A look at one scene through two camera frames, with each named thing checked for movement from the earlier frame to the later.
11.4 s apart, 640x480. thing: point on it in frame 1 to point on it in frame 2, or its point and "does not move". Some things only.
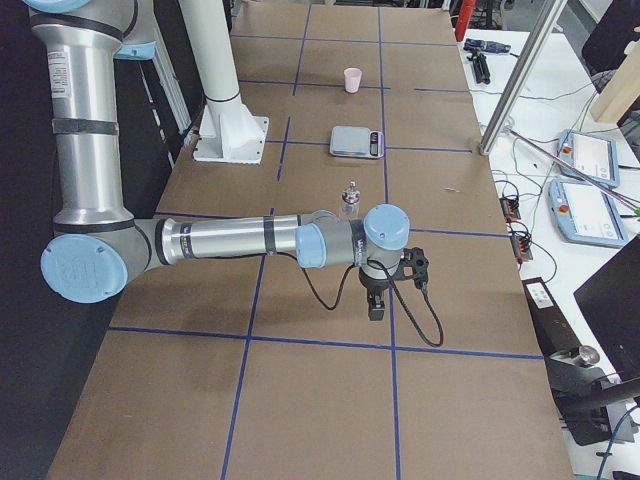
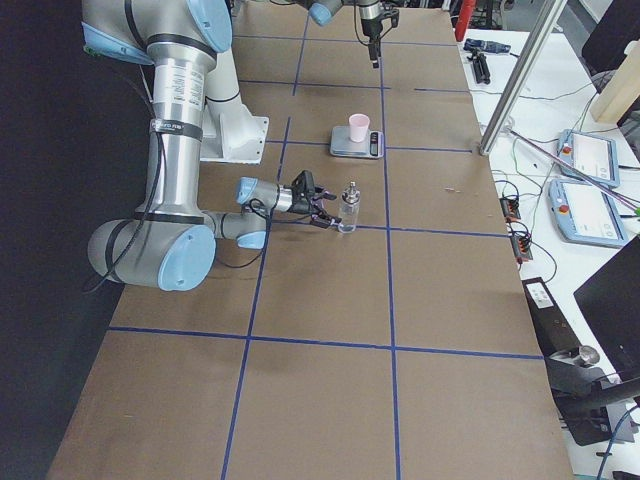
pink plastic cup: (352, 79) to (358, 125)
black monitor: (611, 300) does not move
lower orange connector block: (521, 246) does not move
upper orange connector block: (510, 209) does not move
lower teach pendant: (584, 213) does not move
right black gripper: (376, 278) to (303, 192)
